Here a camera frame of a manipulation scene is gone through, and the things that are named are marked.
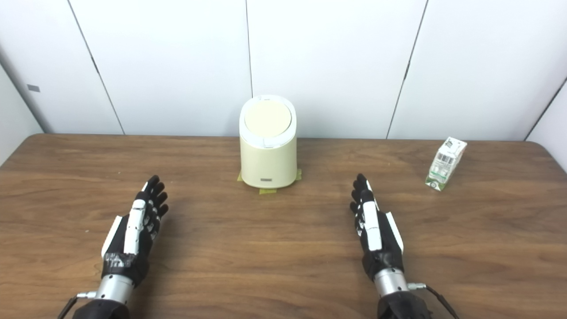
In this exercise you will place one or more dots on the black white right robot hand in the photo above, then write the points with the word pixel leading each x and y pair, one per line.
pixel 382 248

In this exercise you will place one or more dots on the round cream bin lid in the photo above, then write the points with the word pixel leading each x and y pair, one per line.
pixel 268 118

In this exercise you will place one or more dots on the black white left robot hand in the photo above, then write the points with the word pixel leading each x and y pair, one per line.
pixel 130 248

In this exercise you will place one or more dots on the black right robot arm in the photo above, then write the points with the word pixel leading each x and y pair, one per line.
pixel 396 292

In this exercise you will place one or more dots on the small gray wall sticker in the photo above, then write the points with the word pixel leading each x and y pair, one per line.
pixel 33 87

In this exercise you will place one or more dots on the cream-colored bin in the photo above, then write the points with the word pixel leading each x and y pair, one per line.
pixel 268 164

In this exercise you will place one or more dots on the white green milk carton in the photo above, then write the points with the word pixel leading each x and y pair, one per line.
pixel 445 165

